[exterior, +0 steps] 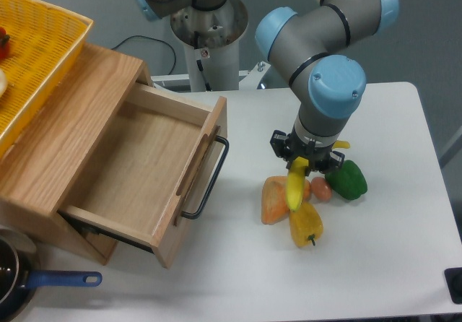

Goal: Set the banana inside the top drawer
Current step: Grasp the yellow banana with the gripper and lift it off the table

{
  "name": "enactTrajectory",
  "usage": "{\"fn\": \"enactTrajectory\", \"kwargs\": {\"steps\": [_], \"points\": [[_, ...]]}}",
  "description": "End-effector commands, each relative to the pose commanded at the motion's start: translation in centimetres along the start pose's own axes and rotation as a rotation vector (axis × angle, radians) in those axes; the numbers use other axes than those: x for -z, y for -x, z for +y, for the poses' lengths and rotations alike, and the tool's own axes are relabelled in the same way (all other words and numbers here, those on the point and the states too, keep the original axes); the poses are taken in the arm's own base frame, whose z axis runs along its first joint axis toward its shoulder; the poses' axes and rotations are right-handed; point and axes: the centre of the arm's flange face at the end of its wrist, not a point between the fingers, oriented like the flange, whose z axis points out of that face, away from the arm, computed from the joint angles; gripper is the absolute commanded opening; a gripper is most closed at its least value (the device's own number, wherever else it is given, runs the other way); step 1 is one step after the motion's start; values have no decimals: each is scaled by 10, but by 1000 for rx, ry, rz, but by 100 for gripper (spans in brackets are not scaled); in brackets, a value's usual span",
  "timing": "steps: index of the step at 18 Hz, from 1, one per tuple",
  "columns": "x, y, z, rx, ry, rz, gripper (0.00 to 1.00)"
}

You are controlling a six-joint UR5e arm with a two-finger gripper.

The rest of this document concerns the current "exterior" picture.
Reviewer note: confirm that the red tomato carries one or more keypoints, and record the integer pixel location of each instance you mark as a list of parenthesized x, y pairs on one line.
[(4, 44)]

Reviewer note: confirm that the orange triangular bread piece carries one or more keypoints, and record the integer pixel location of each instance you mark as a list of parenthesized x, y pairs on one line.
[(273, 200)]

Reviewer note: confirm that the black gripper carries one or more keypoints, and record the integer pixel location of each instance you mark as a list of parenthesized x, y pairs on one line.
[(321, 159)]

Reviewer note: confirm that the green bell pepper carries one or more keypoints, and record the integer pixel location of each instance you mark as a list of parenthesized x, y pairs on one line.
[(348, 181)]

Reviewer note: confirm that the black drawer handle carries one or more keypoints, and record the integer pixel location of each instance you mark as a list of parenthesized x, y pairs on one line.
[(212, 180)]

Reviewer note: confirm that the blue handled saucepan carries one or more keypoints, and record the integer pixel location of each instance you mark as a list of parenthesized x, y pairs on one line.
[(21, 274)]

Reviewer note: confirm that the black corner fixture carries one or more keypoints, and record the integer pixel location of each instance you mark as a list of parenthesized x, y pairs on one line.
[(453, 281)]

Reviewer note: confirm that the brown egg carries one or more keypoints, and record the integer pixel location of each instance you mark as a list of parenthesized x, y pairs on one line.
[(321, 189)]

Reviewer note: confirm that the yellow banana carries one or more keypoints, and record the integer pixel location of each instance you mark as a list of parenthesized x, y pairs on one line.
[(295, 184)]

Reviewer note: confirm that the wooden drawer cabinet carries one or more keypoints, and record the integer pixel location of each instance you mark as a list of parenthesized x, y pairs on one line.
[(42, 166)]

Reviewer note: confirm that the open wooden top drawer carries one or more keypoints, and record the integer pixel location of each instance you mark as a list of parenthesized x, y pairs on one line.
[(153, 162)]

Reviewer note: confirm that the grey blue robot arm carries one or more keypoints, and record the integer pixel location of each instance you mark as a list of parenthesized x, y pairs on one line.
[(304, 49)]

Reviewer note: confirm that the yellow plastic basket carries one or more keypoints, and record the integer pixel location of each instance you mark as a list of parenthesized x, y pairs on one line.
[(45, 42)]

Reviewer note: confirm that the yellow bell pepper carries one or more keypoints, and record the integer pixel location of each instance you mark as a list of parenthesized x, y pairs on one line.
[(306, 225)]

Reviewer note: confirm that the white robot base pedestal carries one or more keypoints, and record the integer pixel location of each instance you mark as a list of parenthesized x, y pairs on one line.
[(210, 42)]

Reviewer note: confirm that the white round vegetable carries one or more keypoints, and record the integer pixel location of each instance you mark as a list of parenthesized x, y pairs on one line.
[(3, 82)]

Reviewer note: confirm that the white metal bracket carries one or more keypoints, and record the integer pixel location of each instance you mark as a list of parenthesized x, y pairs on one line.
[(249, 79)]

